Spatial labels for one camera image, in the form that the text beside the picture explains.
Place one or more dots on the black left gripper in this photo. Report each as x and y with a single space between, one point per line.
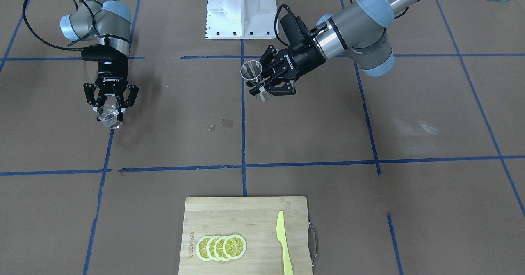
302 59

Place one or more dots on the yellow plastic knife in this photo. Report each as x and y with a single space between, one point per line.
281 236

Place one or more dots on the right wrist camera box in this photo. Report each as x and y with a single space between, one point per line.
98 53

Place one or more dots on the steel jigger measuring cup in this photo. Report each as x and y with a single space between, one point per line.
251 72

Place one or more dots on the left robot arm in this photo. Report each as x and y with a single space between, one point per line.
357 31

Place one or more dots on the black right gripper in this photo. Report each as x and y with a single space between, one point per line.
109 73

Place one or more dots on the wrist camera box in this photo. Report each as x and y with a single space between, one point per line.
98 53
297 33

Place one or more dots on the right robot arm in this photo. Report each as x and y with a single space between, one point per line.
108 24

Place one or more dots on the clear glass beaker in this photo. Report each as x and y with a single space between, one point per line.
109 116

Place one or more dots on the bamboo cutting board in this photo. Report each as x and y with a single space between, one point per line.
255 219

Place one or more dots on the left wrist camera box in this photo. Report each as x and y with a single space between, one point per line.
297 33

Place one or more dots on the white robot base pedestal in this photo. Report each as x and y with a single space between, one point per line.
240 19

